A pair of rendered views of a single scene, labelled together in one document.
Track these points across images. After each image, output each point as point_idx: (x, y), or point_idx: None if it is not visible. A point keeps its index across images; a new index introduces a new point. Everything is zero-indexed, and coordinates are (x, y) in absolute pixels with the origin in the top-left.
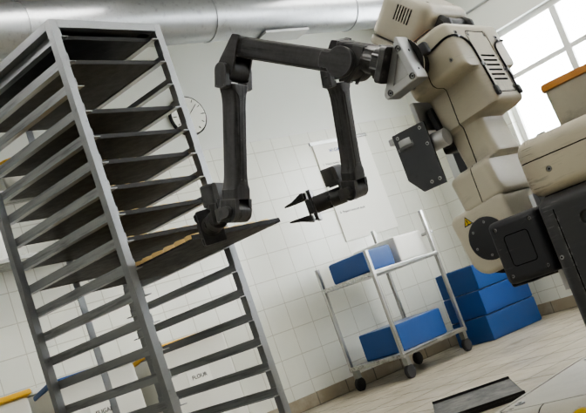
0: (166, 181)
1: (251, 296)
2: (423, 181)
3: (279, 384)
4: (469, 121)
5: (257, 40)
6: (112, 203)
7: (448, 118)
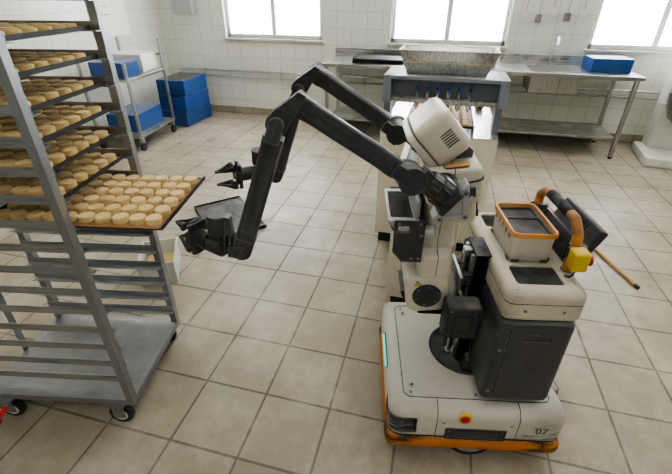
0: (89, 120)
1: None
2: (403, 256)
3: (166, 274)
4: (448, 224)
5: (324, 111)
6: (49, 165)
7: None
